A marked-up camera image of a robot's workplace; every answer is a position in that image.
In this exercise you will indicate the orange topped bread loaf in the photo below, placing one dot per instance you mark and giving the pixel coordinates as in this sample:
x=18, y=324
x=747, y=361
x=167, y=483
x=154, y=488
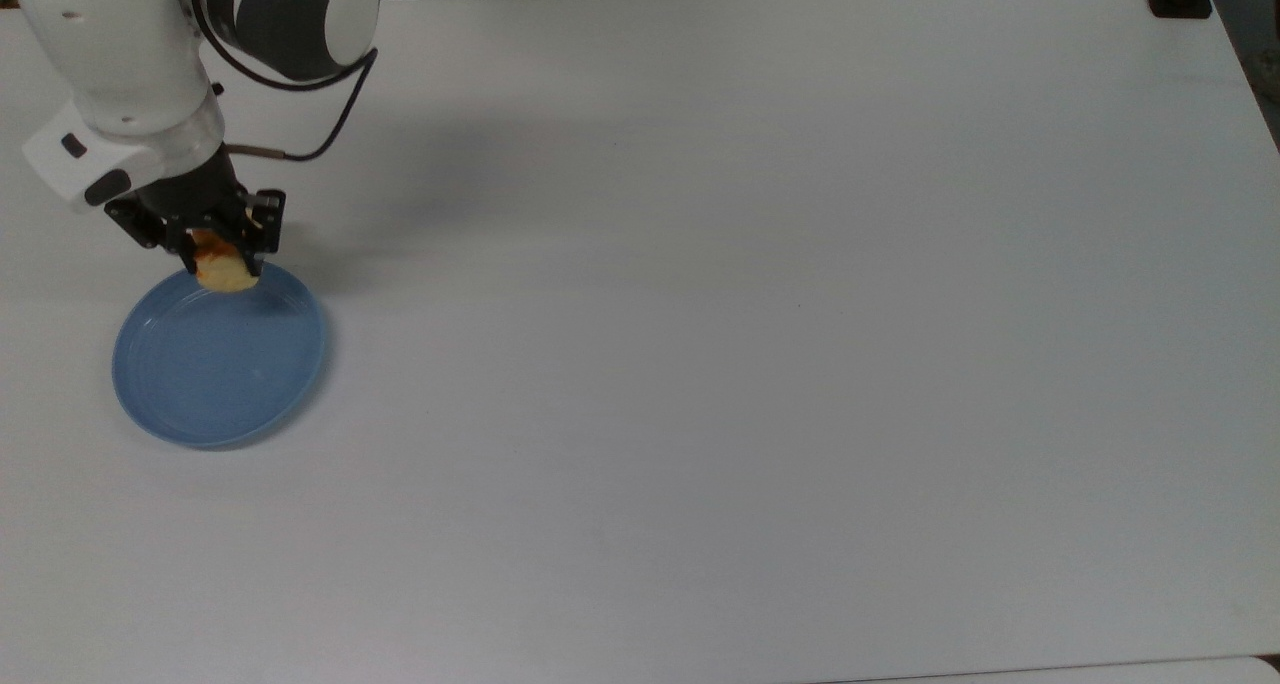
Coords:
x=222, y=269

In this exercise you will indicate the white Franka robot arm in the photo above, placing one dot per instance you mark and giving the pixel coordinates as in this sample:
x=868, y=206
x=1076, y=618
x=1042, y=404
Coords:
x=120, y=54

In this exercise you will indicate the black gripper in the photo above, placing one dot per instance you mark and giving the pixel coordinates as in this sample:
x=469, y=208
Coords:
x=195, y=199

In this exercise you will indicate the blue round plate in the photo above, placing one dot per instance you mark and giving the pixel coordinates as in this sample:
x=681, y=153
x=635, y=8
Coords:
x=215, y=364

